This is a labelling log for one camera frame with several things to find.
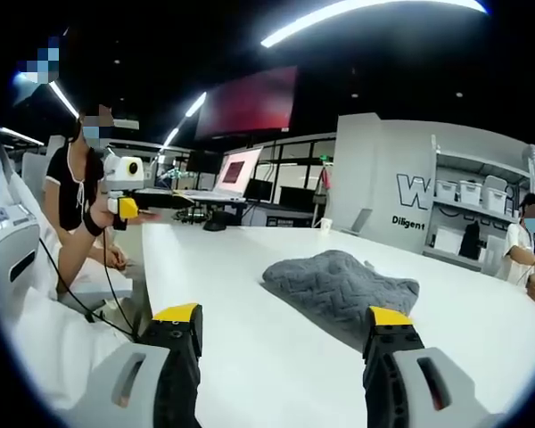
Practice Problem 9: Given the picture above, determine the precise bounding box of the grey textured towel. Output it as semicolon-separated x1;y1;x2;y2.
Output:
261;249;422;354

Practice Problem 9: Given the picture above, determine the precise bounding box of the open laptop with pink screen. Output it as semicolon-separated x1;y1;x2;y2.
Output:
185;145;265;201

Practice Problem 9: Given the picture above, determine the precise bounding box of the open grey laptop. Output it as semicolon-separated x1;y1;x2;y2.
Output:
340;207;375;236

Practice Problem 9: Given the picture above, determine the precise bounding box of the person's left hand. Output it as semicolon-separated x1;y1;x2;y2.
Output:
97;206;118;231

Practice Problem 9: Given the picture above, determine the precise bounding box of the black wristband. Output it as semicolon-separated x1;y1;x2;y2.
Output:
83;210;107;238

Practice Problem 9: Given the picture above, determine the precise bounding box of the background work desk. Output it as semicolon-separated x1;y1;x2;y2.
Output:
132;186;251;215

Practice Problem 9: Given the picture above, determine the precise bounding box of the black rounded desk object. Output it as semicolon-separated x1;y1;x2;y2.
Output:
202;210;227;233

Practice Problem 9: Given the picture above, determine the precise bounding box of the person's white clothing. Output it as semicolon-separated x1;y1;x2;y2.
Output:
0;144;137;414

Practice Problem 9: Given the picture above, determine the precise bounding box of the black monitor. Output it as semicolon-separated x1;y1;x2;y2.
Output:
277;185;317;212
243;177;283;202

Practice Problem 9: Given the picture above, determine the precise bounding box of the hanging red display screen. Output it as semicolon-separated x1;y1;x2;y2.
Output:
193;65;299;141

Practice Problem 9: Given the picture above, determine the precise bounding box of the black bag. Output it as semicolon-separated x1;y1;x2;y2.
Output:
457;220;482;260

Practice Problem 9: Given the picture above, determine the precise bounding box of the grey storage shelf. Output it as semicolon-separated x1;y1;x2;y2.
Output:
429;133;535;276

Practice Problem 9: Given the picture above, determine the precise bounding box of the white storage box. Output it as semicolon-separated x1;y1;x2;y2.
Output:
458;180;483;206
481;175;510;211
434;179;459;202

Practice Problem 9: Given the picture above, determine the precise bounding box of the white partition with lettering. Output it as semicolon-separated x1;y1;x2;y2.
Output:
333;112;439;256

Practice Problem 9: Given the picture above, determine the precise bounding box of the long curved ceiling light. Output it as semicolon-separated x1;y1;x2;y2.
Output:
259;0;490;49

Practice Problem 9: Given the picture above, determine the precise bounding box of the black wristband cable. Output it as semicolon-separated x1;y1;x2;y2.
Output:
100;229;137;338

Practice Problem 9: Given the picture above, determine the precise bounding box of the black device cable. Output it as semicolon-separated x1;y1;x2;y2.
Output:
37;236;137;339

